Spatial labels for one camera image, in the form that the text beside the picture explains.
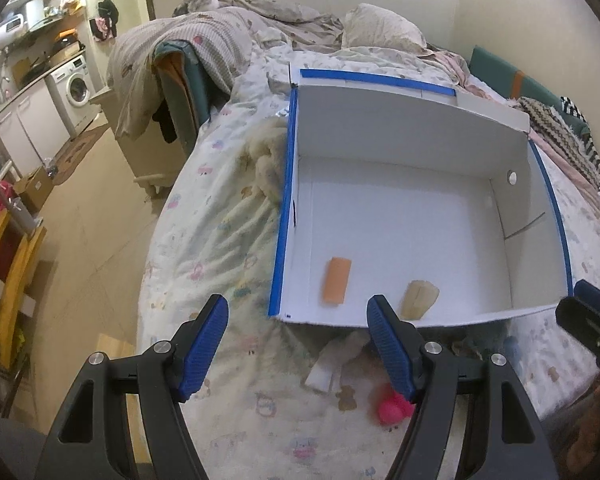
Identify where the white small cloth toy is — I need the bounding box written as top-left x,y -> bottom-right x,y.
304,330 -> 370,393

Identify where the white washing machine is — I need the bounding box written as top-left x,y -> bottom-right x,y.
44,54 -> 99,138

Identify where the blue white cardboard box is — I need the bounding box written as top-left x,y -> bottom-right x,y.
268,67 -> 573,327

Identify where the right hand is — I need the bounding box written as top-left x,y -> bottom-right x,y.
566,384 -> 600,479

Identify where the small cardboard box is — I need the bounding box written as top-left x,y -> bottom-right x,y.
14,166 -> 54,214

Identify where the green orange headboard cushion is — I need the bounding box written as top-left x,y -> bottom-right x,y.
468,46 -> 591,136

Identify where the beige wedge sponge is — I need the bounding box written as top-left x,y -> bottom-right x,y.
400,280 -> 440,321

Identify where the black white striped cloth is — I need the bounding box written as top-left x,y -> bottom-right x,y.
559,96 -> 600,196

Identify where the striped knitted blanket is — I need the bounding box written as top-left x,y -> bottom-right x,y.
515,96 -> 600,190

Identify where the pink heart sponge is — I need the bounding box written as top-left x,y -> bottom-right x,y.
377,384 -> 415,426

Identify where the orange makeup sponge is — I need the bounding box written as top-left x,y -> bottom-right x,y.
322,257 -> 352,304

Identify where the white kitchen cabinet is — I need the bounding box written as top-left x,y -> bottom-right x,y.
0,79 -> 70,176

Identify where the white water heater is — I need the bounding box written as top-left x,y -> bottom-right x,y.
0,14 -> 28,49

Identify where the beige rumpled quilt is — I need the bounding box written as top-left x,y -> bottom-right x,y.
107,0 -> 343,139

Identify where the yellow wooden chair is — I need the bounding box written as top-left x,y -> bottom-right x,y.
0,209 -> 46,370

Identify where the floral pillow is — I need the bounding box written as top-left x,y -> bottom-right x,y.
342,3 -> 428,55

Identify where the cream fluffy plush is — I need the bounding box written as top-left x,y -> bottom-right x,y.
244,116 -> 287,206

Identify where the brown door mat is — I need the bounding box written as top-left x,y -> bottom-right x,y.
50,124 -> 109,186

